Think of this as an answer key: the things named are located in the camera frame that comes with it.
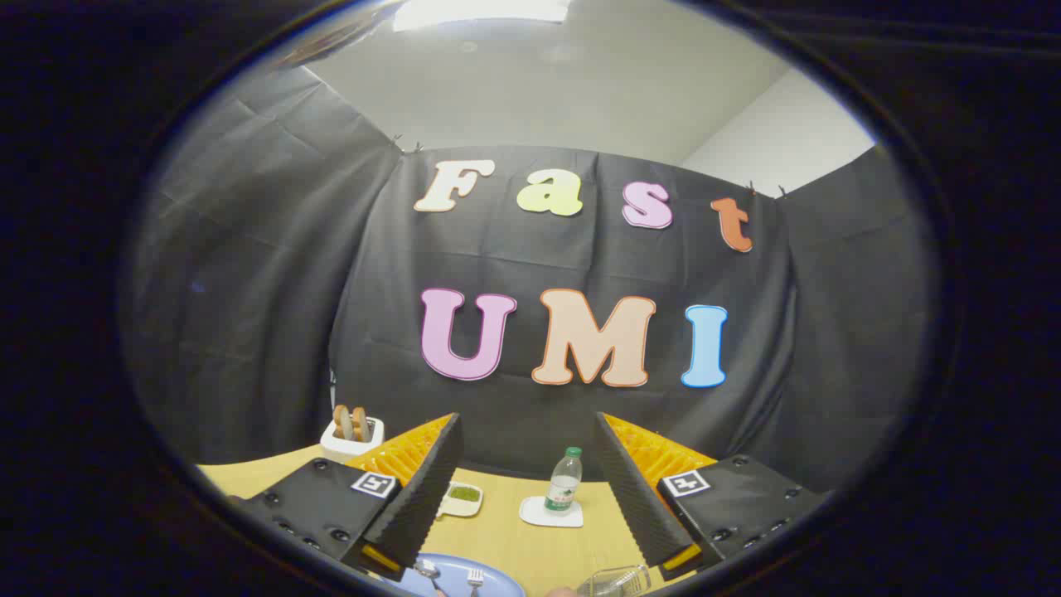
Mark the clear cutlery drainer basket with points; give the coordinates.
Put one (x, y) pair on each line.
(617, 580)

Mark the pile of green beans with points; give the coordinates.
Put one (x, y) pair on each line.
(464, 494)

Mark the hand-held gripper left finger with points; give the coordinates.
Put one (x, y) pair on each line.
(427, 489)

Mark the white square coaster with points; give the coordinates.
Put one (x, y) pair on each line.
(535, 514)

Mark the ceiling light panel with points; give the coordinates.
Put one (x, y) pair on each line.
(481, 10)

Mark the blue round plate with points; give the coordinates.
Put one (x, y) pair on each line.
(500, 582)

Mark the white divided snack dish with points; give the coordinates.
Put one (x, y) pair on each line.
(464, 507)

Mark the cream white toaster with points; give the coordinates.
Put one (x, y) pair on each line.
(356, 449)

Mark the clear plastic water bottle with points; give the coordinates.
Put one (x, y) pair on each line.
(564, 485)

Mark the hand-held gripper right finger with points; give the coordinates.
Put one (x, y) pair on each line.
(634, 497)

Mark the toast bread slice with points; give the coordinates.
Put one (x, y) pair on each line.
(341, 423)
(361, 424)

